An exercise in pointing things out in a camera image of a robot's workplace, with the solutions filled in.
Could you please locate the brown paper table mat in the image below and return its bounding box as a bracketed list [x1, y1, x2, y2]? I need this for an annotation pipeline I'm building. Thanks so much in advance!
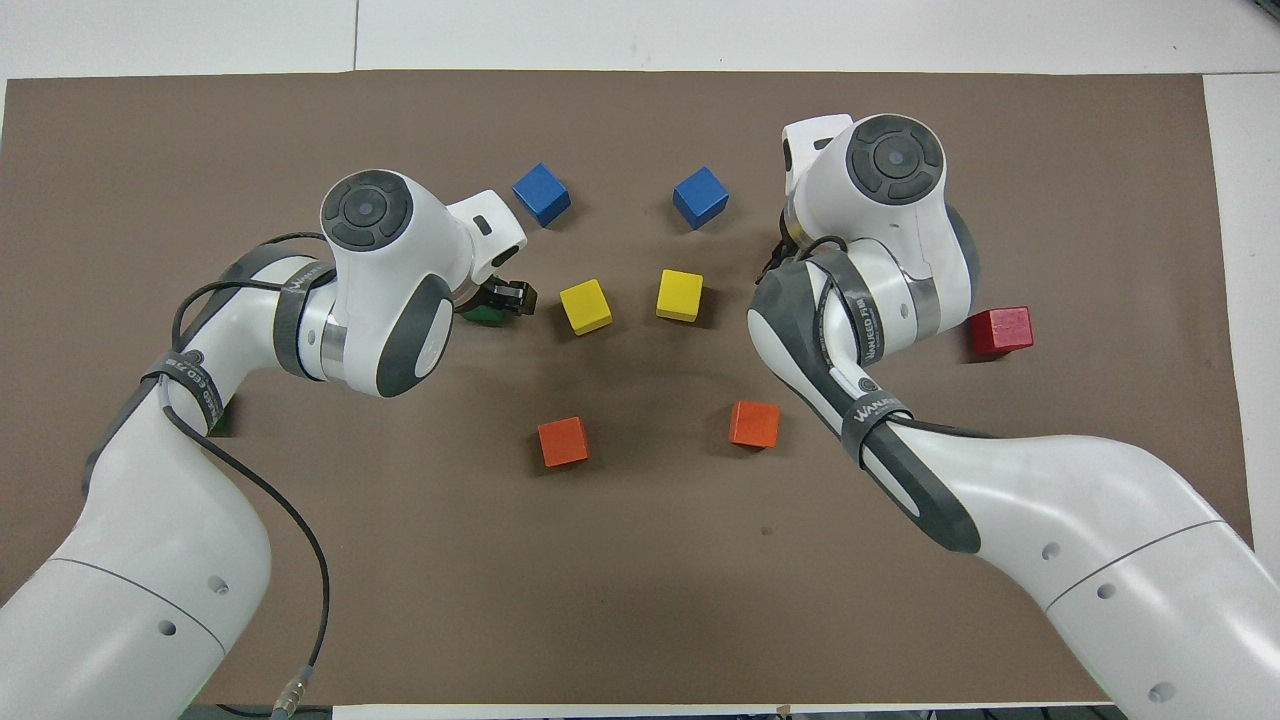
[0, 68, 1271, 706]

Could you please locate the yellow wooden cube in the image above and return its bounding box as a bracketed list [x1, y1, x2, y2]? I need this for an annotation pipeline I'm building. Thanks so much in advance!
[655, 268, 705, 324]
[558, 278, 614, 337]

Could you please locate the red wooden cube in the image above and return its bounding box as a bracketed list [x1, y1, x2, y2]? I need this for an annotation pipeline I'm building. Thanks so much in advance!
[968, 306, 1035, 357]

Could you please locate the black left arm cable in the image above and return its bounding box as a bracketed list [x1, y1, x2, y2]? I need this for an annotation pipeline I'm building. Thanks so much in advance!
[140, 232, 333, 720]

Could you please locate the orange wooden cube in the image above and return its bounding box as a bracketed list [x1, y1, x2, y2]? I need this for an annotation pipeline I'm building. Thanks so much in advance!
[729, 400, 782, 450]
[537, 416, 591, 469]

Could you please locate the blue wooden cube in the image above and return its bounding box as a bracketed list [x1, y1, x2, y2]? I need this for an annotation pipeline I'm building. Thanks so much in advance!
[511, 162, 573, 229]
[671, 165, 731, 232]

